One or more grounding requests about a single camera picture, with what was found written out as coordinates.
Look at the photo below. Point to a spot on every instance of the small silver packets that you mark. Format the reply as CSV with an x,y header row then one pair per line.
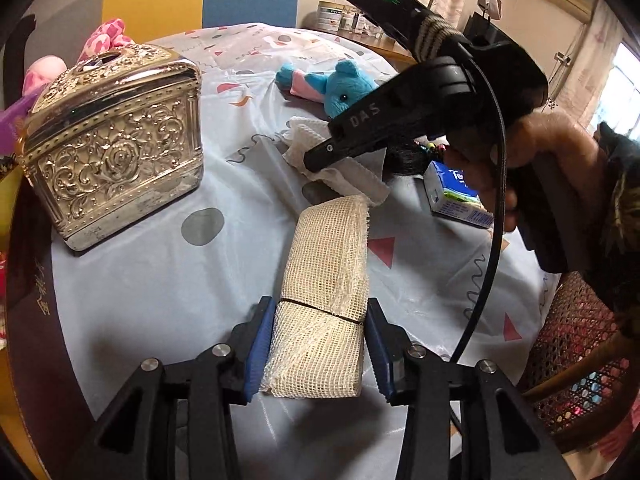
x,y
370,25

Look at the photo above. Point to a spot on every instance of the blue tissue packet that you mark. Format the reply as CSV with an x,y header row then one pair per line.
x,y
450,200

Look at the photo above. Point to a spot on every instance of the hanging grey bag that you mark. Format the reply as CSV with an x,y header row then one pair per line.
x,y
492,0

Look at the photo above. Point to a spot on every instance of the black beaded hairpiece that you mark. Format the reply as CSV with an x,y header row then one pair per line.
x,y
405,160

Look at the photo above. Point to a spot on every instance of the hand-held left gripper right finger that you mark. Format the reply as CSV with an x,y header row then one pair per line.
x,y
376,355

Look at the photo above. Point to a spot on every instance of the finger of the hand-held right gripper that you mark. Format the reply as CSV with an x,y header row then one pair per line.
x,y
360,130

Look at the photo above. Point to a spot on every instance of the bright side window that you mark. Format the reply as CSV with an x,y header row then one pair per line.
x,y
627,80

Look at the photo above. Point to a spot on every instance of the white textured towel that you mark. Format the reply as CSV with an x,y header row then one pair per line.
x,y
345,180

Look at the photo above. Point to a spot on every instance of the beige mesh cloth bundle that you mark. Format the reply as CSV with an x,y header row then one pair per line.
x,y
320,285

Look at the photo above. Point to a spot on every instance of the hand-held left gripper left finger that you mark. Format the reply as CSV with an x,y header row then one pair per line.
x,y
260,350

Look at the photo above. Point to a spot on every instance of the pale side curtain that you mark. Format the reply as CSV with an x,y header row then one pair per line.
x,y
595,60

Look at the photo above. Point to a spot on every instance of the blue plush elephant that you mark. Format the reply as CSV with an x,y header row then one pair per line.
x,y
345,95

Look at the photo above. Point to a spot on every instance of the person's right hand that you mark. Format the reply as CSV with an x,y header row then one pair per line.
x,y
555,130

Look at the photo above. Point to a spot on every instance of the pink spotted plush toy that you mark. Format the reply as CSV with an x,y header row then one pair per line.
x,y
102,35

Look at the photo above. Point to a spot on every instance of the ornate silver tissue box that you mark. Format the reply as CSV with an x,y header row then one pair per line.
x,y
115,150

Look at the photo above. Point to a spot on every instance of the rattan chair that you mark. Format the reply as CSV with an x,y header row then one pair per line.
x,y
575,340

